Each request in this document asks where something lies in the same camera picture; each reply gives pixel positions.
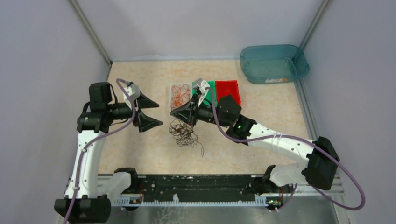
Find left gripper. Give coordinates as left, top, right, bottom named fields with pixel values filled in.
left=107, top=90, right=163, bottom=132

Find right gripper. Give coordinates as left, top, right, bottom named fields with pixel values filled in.
left=170, top=93, right=230, bottom=128

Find orange black cable bundle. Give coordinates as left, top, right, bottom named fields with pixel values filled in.
left=168, top=117, right=205, bottom=157

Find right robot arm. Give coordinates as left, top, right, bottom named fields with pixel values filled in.
left=170, top=94, right=340, bottom=192

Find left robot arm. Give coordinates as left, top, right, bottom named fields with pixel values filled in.
left=54, top=79, right=162, bottom=224

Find white plastic bin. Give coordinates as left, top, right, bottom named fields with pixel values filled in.
left=169, top=83, right=192, bottom=111

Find green plastic bin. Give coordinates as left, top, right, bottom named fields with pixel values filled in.
left=191, top=81, right=217, bottom=107

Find red plastic bin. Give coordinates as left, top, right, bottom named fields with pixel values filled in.
left=215, top=80, right=241, bottom=105

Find teal translucent tub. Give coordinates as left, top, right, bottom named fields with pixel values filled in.
left=240, top=44, right=310, bottom=84

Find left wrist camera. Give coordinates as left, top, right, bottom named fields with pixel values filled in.
left=123, top=82, right=141, bottom=106

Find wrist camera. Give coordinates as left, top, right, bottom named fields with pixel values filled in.
left=192, top=78, right=210, bottom=107
left=123, top=82, right=141, bottom=106

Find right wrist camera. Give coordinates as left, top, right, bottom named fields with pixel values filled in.
left=192, top=78, right=210, bottom=107

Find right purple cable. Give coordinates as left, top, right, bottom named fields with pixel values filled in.
left=202, top=86, right=366, bottom=212

